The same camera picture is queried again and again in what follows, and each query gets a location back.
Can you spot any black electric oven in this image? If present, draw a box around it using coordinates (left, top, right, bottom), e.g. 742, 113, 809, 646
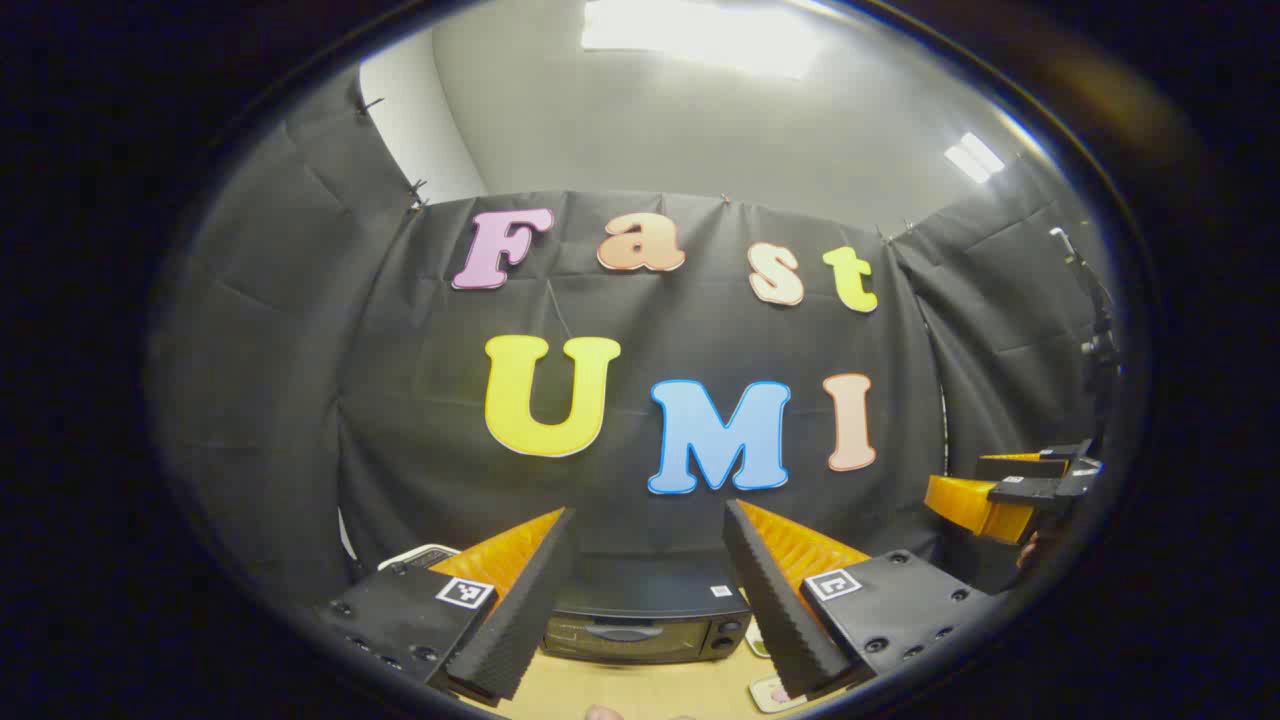
540, 555, 753, 666

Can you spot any white toaster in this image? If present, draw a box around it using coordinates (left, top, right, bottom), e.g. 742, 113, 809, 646
378, 543, 463, 577

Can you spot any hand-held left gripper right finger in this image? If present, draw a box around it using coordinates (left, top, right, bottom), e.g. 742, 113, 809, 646
722, 498, 1001, 701

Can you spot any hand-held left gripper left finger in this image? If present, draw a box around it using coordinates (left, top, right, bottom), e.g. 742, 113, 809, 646
315, 505, 579, 706

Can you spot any cream square plate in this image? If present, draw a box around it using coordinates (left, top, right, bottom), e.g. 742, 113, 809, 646
748, 675, 813, 714

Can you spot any small ceiling light panel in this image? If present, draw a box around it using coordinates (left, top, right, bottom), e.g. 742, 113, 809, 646
943, 131, 1006, 184

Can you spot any black backdrop cloth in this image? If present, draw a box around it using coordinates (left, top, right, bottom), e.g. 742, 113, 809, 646
150, 65, 1121, 611

